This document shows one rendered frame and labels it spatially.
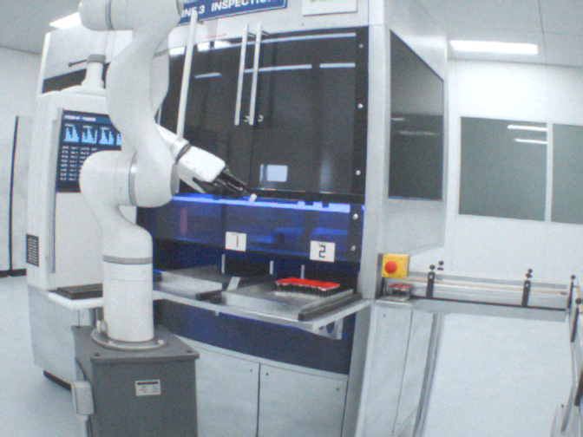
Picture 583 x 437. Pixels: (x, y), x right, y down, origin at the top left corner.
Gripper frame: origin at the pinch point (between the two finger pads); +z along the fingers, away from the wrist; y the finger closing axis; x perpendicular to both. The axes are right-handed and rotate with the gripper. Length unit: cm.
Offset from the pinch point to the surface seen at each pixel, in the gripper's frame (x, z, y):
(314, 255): -35, 29, -36
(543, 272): -179, 307, -386
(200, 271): -68, -3, -34
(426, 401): -53, 92, -15
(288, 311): -24.1, 27.2, 3.4
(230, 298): -35.0, 12.1, -0.1
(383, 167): 0, 33, -47
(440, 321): -29, 78, -31
